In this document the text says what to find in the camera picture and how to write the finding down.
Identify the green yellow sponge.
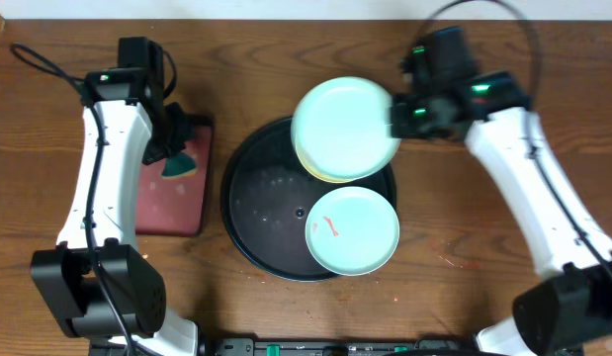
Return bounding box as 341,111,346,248
161,152,197,179

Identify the light blue plate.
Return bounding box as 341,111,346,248
291,76,400,181
305,186,400,276

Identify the yellow plate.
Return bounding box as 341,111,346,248
295,144,351,184

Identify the light blue plate front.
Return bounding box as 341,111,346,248
305,186,400,276

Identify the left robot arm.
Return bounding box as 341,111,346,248
31,67,212,355

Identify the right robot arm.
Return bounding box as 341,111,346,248
391,70,612,355

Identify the rectangular red black tray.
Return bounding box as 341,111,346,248
135,115,215,236

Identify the round black tray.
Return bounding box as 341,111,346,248
219,116,398,283

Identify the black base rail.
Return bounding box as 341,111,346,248
88,337,585,356

